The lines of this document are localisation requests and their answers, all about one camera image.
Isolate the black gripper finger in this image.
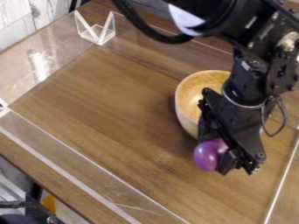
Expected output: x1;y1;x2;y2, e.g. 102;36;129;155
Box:
197;115;220;143
217;149;239;175

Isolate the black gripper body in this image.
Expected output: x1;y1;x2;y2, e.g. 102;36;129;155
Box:
197;87;267;175

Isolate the purple toy eggplant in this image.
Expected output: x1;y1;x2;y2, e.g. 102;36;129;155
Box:
192;138;228;172

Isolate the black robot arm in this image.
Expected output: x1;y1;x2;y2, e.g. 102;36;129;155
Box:
164;0;299;174

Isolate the brown wooden bowl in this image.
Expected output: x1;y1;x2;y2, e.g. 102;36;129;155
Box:
175;70;229;138

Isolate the clear acrylic corner bracket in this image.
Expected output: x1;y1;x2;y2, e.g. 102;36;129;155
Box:
73;11;116;46

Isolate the black cable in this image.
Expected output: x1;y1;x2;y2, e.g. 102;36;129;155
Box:
110;0;196;46

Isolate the clear acrylic tray wall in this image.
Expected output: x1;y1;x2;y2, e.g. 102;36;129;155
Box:
0;6;299;224

